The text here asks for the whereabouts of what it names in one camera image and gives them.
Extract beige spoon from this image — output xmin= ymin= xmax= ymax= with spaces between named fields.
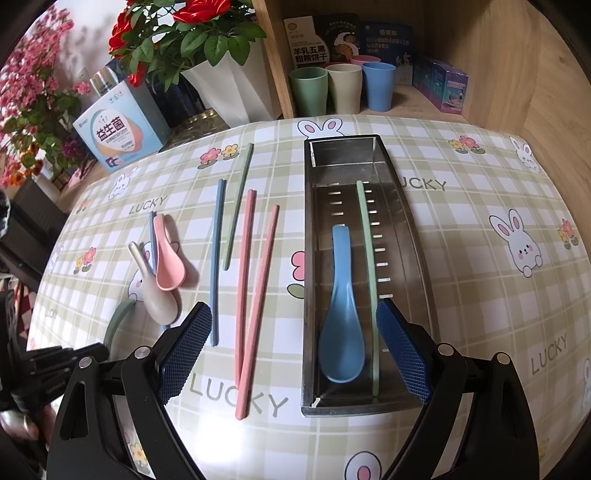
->
xmin=128 ymin=242 xmax=178 ymax=326

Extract green spoon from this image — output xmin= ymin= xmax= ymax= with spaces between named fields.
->
xmin=103 ymin=299 xmax=136 ymax=350

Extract blue spoon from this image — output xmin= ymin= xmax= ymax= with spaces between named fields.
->
xmin=318 ymin=225 xmax=365 ymax=384

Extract pink spoon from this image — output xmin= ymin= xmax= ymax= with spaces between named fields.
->
xmin=153 ymin=215 xmax=186 ymax=291

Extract pink chopstick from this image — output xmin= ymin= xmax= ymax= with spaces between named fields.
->
xmin=233 ymin=189 xmax=256 ymax=387
xmin=235 ymin=205 xmax=280 ymax=420

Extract green chopstick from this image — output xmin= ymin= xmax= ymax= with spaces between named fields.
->
xmin=356 ymin=180 xmax=380 ymax=397
xmin=222 ymin=143 xmax=254 ymax=271

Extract black office chair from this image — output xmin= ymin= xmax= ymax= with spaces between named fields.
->
xmin=1 ymin=180 xmax=68 ymax=292

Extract stainless steel utensil tray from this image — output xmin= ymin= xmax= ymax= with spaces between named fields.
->
xmin=301 ymin=135 xmax=439 ymax=417

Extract probiotic product box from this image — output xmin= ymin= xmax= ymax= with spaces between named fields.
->
xmin=73 ymin=80 xmax=170 ymax=172

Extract gold round tin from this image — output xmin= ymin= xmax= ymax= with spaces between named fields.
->
xmin=159 ymin=108 xmax=228 ymax=153

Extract white flower pot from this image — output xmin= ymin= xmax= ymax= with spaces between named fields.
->
xmin=182 ymin=40 xmax=283 ymax=128

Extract purple small box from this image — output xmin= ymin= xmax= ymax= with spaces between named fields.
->
xmin=413 ymin=59 xmax=469 ymax=115

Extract pink blossom plant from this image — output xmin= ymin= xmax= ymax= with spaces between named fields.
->
xmin=1 ymin=6 xmax=92 ymax=188

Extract blue cup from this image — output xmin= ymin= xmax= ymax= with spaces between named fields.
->
xmin=362 ymin=62 xmax=396 ymax=112

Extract beige cup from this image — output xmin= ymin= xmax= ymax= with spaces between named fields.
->
xmin=327 ymin=64 xmax=363 ymax=115

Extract silver blue box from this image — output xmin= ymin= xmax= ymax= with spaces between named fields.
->
xmin=90 ymin=66 xmax=119 ymax=97

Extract green cup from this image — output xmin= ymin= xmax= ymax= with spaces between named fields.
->
xmin=290 ymin=66 xmax=329 ymax=117

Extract wooden shelf unit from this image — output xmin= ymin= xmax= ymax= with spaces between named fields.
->
xmin=250 ymin=0 xmax=591 ymax=222

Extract pink cup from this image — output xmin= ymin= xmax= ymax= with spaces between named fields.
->
xmin=349 ymin=55 xmax=381 ymax=66

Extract dark blue package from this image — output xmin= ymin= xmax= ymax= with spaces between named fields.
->
xmin=362 ymin=22 xmax=414 ymax=86

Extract red rose bouquet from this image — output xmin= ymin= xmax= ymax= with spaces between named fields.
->
xmin=108 ymin=0 xmax=266 ymax=88

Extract biscuit package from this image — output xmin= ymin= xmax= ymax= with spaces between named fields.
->
xmin=283 ymin=16 xmax=329 ymax=68

